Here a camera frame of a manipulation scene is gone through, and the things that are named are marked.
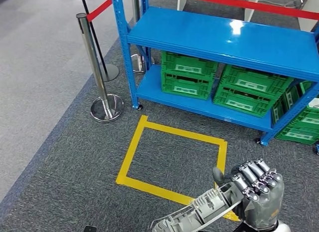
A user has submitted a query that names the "long red barrier belt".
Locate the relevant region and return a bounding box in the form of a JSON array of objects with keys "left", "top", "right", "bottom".
[{"left": 164, "top": 0, "right": 319, "bottom": 21}]

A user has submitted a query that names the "short red barrier belt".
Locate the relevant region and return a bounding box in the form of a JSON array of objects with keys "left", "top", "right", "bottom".
[{"left": 86, "top": 0, "right": 126, "bottom": 23}]

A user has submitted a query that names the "chrome stanchion post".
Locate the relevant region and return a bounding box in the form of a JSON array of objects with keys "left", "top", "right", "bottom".
[
  {"left": 75, "top": 12, "right": 124, "bottom": 123},
  {"left": 130, "top": 0, "right": 155, "bottom": 75}
]

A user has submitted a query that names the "white paper sheet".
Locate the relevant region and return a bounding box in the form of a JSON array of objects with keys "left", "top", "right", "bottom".
[{"left": 308, "top": 97, "right": 319, "bottom": 111}]

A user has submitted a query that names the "black stanchion post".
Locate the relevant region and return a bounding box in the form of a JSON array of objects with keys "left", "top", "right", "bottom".
[{"left": 79, "top": 0, "right": 120, "bottom": 82}]

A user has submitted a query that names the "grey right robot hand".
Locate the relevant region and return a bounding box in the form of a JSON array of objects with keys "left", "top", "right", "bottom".
[{"left": 212, "top": 157, "right": 285, "bottom": 231}]

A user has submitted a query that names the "green open plastic crate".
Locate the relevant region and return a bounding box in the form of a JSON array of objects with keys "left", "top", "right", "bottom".
[{"left": 271, "top": 80, "right": 319, "bottom": 126}]

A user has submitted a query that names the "silver plastic wheel hubcap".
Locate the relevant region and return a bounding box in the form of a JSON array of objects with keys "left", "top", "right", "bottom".
[{"left": 151, "top": 182, "right": 244, "bottom": 232}]

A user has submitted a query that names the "yellow floor tape square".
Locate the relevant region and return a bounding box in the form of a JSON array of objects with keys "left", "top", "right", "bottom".
[{"left": 115, "top": 115, "right": 242, "bottom": 223}]

